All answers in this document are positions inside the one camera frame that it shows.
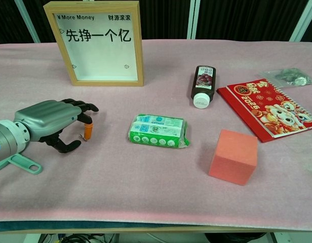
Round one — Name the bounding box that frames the pink foam table cover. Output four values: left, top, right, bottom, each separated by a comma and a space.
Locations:
0, 38, 312, 232

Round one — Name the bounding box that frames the pink foam cube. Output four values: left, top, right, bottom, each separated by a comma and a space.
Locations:
208, 129, 259, 187

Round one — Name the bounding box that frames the red spiral calendar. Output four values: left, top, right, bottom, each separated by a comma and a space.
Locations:
216, 78, 312, 144

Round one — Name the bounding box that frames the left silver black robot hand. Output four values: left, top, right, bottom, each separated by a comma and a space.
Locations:
14, 98, 99, 154

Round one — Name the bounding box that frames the white slanted frame post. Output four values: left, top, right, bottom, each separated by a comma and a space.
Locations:
289, 0, 312, 43
14, 0, 42, 43

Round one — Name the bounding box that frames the black cables bundle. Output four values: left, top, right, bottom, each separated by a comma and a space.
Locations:
39, 232, 118, 243

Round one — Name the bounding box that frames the green tissue pack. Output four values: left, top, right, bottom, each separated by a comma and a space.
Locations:
126, 113, 191, 150

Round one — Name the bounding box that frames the black pleated curtain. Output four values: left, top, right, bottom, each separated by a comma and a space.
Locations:
0, 0, 312, 45

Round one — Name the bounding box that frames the black round object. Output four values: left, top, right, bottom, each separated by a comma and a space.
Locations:
205, 232, 267, 243

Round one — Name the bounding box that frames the dark bottle white cap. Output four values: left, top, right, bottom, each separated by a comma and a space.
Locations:
190, 65, 217, 109

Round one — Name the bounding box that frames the wooden framed coin bank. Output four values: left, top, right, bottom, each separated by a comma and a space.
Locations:
43, 1, 144, 87

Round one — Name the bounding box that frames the teal plastic brush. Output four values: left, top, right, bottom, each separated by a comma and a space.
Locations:
0, 153, 43, 176

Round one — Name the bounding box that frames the clear bag of coins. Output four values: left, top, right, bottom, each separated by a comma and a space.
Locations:
258, 67, 312, 89

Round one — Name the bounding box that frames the white upright frame post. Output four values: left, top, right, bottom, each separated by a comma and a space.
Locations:
186, 0, 200, 40

